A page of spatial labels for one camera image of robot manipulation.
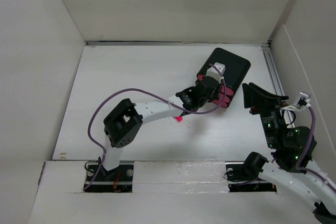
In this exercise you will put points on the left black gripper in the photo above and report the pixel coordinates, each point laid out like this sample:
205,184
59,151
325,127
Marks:
215,96

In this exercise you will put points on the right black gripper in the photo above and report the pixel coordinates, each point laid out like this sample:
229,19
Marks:
257,100

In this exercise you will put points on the pink drawer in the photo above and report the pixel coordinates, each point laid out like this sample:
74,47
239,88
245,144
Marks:
223,95

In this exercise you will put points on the black drawer organizer box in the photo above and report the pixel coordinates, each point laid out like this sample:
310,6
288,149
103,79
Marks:
236,69

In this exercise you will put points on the pink highlighter marker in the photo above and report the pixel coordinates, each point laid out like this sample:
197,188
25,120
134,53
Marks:
179,119

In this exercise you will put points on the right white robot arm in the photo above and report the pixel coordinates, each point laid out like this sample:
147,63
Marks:
294,167

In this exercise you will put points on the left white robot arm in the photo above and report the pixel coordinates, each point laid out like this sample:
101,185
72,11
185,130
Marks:
123,123

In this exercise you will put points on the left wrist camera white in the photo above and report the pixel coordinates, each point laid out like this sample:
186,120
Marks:
216,71

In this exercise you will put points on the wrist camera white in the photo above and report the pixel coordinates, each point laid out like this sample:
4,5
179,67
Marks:
302,101
216,71

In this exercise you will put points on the aluminium rail back edge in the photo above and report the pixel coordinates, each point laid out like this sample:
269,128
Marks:
162,43

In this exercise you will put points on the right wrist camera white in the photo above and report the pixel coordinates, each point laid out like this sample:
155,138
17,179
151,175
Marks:
302,101

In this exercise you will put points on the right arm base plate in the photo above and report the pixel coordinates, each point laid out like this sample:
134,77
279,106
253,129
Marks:
239,182

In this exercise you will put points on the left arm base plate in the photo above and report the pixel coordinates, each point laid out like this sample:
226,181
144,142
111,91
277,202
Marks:
118,180

